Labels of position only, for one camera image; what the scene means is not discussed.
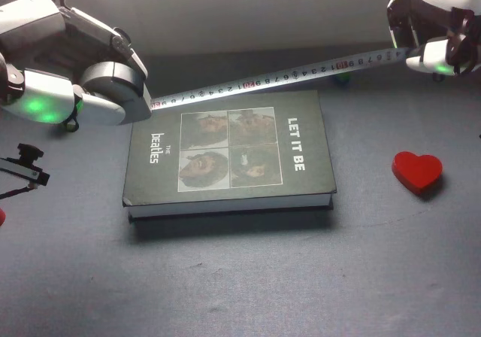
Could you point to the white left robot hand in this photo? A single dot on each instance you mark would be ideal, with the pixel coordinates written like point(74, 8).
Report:
point(49, 51)

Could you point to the grey tape measure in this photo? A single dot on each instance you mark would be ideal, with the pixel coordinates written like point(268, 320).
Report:
point(112, 85)

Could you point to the black hardcover Beatles book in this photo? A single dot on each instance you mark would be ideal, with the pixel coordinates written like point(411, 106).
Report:
point(229, 152)

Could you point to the green and blue block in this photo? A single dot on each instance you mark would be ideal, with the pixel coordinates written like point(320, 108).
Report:
point(342, 78)

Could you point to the red heart block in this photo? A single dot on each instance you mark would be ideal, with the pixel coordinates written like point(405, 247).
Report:
point(416, 171)

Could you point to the grey table cloth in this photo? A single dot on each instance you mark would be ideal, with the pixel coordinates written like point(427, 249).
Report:
point(263, 269)

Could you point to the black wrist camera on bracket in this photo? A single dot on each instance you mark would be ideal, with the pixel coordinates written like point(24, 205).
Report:
point(26, 167)

